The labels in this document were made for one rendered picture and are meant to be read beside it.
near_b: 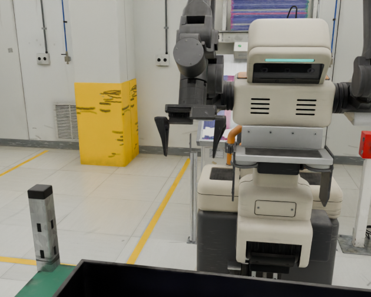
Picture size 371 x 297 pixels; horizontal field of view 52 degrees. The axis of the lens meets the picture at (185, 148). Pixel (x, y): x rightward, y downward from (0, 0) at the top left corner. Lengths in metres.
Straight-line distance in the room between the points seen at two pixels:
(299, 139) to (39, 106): 4.22
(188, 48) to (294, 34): 0.40
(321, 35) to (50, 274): 0.82
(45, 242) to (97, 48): 3.43
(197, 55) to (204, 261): 1.04
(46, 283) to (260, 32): 0.77
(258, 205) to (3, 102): 4.45
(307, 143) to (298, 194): 0.17
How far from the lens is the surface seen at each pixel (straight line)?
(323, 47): 1.03
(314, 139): 1.10
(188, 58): 0.71
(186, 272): 0.48
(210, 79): 0.97
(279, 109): 1.09
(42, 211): 0.67
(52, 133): 5.02
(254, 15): 2.71
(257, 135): 1.08
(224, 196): 1.45
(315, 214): 1.40
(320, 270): 1.61
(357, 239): 2.81
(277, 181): 1.18
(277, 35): 1.04
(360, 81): 1.01
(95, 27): 4.02
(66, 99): 4.83
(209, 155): 2.71
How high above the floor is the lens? 1.34
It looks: 16 degrees down
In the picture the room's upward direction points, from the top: straight up
